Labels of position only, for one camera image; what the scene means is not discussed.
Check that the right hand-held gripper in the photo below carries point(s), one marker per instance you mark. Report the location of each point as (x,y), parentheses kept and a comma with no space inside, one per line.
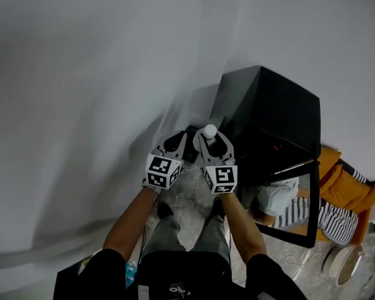
(225,175)

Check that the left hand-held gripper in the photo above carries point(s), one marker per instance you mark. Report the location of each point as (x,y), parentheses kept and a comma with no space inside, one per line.
(159,164)

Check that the clear bottle blue label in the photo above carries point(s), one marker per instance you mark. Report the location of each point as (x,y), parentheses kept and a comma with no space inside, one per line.
(210,130)

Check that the black waste bin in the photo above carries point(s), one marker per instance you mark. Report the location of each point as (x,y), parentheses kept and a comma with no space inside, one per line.
(191,155)

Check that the dark bottle red cap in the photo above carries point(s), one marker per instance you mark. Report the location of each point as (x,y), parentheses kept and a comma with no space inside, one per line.
(277,147)

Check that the person's left forearm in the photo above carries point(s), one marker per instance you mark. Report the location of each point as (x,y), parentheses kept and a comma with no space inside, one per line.
(128,227)

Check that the person's right forearm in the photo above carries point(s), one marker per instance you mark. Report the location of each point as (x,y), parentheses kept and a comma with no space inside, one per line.
(243,230)

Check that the person's black right shoe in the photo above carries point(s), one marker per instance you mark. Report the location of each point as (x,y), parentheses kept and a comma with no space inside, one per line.
(218,209)

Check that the person's black shoe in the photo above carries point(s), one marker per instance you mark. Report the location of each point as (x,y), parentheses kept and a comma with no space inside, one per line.
(165,210)
(218,209)

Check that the person's black left shoe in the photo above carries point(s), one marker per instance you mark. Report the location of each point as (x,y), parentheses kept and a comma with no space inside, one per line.
(165,210)

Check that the black cabinet fridge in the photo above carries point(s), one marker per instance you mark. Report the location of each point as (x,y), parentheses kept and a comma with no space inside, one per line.
(278,105)

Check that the white cloth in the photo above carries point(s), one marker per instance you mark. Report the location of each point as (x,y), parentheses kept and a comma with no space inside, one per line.
(276,197)

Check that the person's grey trousers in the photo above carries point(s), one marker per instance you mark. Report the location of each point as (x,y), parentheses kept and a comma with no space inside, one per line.
(162,236)

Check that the black glass fridge door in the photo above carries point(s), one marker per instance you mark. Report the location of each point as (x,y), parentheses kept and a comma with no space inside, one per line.
(314,205)

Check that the person's black shirt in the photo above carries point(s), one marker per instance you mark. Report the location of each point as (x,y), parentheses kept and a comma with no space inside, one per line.
(181,273)

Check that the orange sofa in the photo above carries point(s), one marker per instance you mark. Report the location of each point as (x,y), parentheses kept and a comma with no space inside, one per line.
(340,183)

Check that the teal white packet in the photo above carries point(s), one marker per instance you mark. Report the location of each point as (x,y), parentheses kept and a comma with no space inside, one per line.
(130,273)

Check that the black white striped blanket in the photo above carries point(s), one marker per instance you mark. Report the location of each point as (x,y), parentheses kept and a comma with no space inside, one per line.
(337,223)

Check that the striped throw pillow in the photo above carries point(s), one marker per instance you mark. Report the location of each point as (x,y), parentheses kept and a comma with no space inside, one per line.
(359,176)

